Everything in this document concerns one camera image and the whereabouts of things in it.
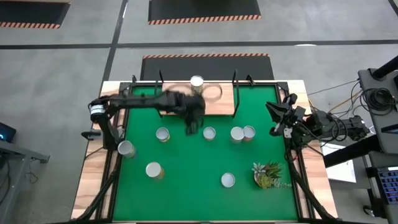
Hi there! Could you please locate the black coiled cable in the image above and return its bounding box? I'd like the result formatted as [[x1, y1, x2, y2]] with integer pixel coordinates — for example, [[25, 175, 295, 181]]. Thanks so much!
[[360, 88, 397, 116]]

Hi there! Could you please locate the cherries label can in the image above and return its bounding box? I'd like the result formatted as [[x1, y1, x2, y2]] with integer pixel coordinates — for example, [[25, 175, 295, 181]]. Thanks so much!
[[230, 126, 245, 144]]

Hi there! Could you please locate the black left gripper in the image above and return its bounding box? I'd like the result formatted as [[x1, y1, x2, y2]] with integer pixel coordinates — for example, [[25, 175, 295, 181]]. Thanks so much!
[[178, 93, 206, 136]]

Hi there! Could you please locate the tall orange label can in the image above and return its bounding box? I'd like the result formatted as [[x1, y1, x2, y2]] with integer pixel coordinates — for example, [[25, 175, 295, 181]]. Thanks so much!
[[145, 161, 165, 180]]

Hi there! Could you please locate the black striped-edge floor mat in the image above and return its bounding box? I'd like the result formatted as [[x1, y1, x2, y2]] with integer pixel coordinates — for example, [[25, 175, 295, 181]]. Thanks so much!
[[0, 1, 72, 29], [147, 0, 262, 26], [140, 53, 275, 81]]

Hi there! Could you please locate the wooden shelf black frame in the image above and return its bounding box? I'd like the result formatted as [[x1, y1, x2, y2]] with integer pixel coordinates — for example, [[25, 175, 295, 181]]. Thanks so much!
[[154, 68, 242, 119]]

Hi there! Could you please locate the short mushroom label can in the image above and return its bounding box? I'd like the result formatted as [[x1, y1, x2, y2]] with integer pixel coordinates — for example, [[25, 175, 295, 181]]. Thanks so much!
[[203, 126, 216, 141]]

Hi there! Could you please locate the grey metal desk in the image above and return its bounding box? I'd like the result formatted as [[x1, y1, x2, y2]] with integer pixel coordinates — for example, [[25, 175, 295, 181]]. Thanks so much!
[[0, 139, 50, 224]]

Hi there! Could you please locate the orange patterned can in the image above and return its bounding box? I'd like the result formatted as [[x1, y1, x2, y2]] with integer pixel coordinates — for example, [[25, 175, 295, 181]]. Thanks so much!
[[243, 125, 256, 142]]

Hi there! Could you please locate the succulent plant arrangement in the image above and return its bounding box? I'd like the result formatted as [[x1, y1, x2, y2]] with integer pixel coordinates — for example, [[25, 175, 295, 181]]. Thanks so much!
[[251, 161, 293, 190]]

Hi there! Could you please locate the green table mat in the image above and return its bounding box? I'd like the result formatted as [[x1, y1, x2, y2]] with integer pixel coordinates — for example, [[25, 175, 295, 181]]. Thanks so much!
[[112, 84, 299, 222]]

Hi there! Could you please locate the salmon label can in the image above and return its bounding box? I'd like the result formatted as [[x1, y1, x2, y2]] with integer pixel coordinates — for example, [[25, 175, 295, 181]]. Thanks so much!
[[221, 172, 236, 189]]

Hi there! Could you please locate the green citrus label can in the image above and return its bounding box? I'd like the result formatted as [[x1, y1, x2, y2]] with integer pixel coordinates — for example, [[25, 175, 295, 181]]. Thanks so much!
[[155, 127, 171, 143]]

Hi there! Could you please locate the black rig frame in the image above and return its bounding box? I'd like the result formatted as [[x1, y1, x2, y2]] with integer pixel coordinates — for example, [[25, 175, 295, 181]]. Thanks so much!
[[71, 74, 338, 224]]

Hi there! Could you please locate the peas label can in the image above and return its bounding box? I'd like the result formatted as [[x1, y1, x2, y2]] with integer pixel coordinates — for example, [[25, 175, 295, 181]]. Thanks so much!
[[117, 140, 137, 159]]

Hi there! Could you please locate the dark laptop screen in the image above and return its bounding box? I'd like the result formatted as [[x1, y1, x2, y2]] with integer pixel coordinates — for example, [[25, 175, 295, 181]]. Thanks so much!
[[0, 121, 17, 143]]

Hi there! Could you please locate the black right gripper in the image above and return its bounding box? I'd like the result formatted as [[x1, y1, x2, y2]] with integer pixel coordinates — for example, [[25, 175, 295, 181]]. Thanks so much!
[[266, 93, 308, 138]]

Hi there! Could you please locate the grey equipment cart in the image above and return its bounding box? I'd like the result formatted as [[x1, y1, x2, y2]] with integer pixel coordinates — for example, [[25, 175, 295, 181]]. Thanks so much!
[[357, 55, 398, 224]]

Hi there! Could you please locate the pineapple label can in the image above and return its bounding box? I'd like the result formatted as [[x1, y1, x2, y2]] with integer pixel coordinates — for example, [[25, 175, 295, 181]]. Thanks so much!
[[190, 75, 205, 95]]

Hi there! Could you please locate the black cart beam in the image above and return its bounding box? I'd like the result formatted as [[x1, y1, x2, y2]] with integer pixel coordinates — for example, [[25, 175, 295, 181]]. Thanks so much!
[[323, 134, 382, 169]]

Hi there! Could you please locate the blue key panel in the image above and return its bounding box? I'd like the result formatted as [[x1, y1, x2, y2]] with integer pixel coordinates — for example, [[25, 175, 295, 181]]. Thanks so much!
[[377, 167, 398, 205]]

